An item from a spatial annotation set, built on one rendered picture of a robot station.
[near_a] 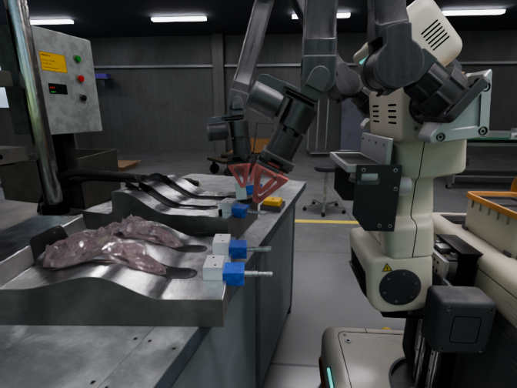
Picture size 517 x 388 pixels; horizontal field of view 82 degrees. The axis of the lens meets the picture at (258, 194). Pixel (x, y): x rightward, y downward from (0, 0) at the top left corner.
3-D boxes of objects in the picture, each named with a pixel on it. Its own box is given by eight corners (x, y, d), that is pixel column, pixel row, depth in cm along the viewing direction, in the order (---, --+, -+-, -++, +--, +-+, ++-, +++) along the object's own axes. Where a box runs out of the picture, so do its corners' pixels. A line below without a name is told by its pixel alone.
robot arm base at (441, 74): (492, 79, 47) (451, 85, 59) (455, 46, 46) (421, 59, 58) (451, 123, 49) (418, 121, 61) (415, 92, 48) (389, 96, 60)
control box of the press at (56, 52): (132, 319, 172) (95, 40, 132) (89, 359, 144) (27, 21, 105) (102, 312, 178) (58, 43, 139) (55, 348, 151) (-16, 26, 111)
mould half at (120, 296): (236, 256, 76) (235, 215, 73) (223, 327, 51) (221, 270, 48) (44, 255, 77) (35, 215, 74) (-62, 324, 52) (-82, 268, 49)
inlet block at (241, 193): (281, 195, 93) (278, 177, 92) (276, 196, 88) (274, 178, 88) (242, 198, 97) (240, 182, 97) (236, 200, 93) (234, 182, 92)
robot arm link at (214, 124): (241, 95, 87) (241, 102, 95) (202, 98, 86) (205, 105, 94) (247, 135, 88) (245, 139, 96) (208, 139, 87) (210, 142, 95)
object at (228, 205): (268, 219, 84) (268, 201, 83) (263, 225, 80) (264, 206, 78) (226, 215, 88) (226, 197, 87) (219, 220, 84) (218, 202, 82)
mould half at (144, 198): (258, 218, 104) (258, 180, 100) (228, 249, 80) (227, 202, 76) (139, 205, 119) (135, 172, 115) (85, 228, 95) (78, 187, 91)
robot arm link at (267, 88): (334, 71, 50) (326, 77, 58) (273, 38, 49) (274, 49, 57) (300, 135, 53) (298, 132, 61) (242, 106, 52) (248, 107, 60)
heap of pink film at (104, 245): (186, 240, 71) (184, 210, 69) (162, 281, 54) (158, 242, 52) (79, 240, 72) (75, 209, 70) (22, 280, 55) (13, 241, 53)
